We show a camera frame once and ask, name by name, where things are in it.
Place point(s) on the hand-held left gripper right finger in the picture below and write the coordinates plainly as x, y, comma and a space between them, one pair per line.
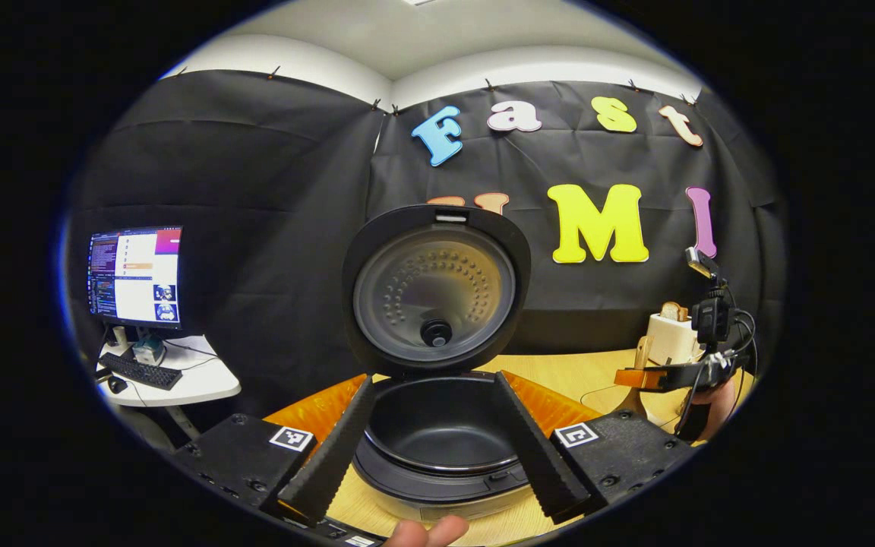
532, 463

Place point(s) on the white toaster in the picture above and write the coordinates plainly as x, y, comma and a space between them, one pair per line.
669, 342

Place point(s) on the black computer mouse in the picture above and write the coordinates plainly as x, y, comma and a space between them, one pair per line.
117, 384

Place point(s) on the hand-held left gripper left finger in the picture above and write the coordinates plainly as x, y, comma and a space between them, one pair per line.
331, 460

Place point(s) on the small teal device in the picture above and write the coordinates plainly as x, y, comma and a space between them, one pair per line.
149, 351

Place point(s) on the white side table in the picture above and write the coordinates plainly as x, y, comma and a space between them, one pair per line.
206, 380

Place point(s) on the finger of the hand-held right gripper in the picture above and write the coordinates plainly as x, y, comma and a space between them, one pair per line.
639, 378

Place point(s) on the toast bread slice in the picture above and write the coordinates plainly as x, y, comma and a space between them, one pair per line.
674, 311

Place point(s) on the computer monitor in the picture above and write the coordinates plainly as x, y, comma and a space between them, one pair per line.
137, 273

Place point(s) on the black keyboard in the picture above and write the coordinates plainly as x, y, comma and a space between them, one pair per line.
140, 371

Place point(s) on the black silver rice cooker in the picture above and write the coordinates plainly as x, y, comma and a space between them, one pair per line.
437, 289

